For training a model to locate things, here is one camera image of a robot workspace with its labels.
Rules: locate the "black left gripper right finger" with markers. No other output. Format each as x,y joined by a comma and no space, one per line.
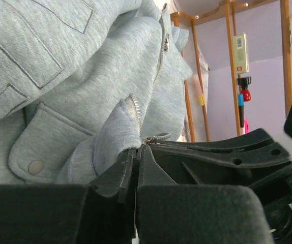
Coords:
167,212

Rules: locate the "grey zip-up jacket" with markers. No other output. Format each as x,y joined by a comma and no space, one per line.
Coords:
82,81

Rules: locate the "white green small box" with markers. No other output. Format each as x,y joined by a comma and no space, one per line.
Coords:
240,53

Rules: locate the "pink highlighter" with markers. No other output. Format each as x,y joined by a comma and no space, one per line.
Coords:
246,127

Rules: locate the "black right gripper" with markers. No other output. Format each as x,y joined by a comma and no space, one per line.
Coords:
254,160

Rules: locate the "wooden two-tier rack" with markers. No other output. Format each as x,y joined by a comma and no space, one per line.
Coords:
221,116

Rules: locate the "blue black highlighter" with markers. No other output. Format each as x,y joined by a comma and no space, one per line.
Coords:
241,112

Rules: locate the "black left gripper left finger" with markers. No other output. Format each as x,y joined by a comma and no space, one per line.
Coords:
102,211

